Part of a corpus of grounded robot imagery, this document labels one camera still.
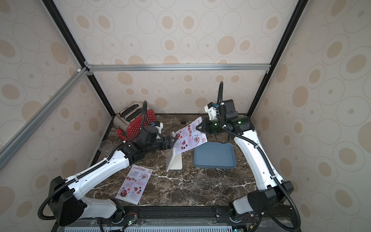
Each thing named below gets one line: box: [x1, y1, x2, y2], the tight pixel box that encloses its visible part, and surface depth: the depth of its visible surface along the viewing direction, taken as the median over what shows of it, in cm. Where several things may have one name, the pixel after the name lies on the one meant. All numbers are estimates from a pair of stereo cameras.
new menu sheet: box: [174, 116, 208, 156], surface depth 73 cm
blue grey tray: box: [193, 141, 237, 169], surface depth 96 cm
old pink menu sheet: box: [114, 164, 154, 205], surface depth 85 cm
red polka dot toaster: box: [113, 102, 157, 141], surface depth 96 cm
